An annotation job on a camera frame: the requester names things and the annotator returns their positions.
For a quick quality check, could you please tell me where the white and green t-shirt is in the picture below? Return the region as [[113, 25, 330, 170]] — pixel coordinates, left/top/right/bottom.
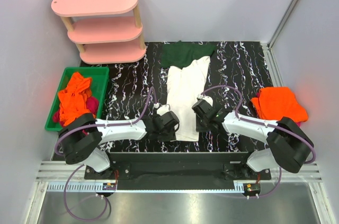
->
[[160, 41, 217, 142]]

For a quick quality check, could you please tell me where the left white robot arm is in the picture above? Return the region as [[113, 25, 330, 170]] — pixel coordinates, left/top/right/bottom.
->
[[55, 111, 180, 173]]

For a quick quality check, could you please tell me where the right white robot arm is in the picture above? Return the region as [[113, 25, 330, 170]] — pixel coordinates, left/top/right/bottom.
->
[[192, 99, 315, 174]]

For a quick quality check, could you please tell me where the orange folded t-shirt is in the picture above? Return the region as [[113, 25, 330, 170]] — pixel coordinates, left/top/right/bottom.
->
[[251, 87, 309, 123]]

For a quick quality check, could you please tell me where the magenta t-shirt in bin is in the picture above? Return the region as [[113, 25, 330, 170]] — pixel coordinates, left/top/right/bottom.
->
[[52, 96, 99, 127]]

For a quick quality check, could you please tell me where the green plastic bin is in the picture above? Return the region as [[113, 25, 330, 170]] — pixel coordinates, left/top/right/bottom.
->
[[45, 67, 109, 131]]

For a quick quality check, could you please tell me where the orange t-shirt in bin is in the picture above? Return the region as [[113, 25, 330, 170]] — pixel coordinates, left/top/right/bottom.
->
[[58, 72, 99, 127]]

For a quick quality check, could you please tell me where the pink three-tier wooden shelf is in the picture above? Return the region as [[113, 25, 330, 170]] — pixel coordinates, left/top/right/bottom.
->
[[51, 0, 146, 65]]

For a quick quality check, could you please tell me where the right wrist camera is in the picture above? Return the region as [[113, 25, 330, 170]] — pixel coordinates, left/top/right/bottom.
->
[[197, 95, 213, 106]]

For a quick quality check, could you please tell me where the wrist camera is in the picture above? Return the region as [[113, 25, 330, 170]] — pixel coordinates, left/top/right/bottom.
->
[[197, 95, 213, 106], [154, 103, 171, 115]]

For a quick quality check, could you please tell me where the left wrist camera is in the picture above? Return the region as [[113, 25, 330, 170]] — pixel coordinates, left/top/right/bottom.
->
[[154, 103, 171, 115]]

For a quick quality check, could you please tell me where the aluminium corner frame post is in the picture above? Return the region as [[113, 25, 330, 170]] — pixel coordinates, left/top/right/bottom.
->
[[267, 0, 301, 49]]

